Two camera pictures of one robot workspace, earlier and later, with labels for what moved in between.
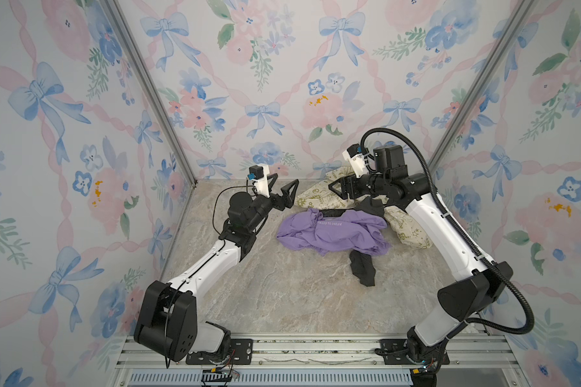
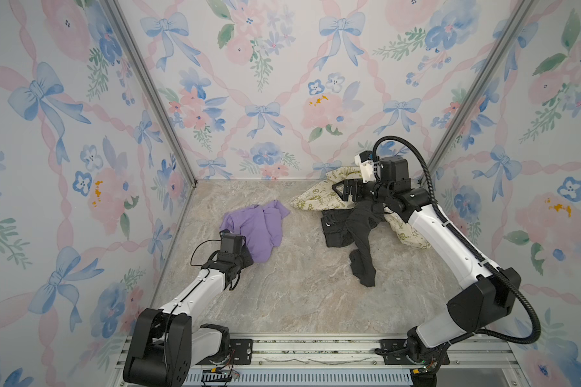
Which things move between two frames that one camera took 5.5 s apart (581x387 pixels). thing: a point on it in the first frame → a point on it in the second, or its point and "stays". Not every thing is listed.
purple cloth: (352, 230) → (261, 226)
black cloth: (361, 260) stays
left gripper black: (277, 204) → (247, 258)
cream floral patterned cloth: (317, 195) stays
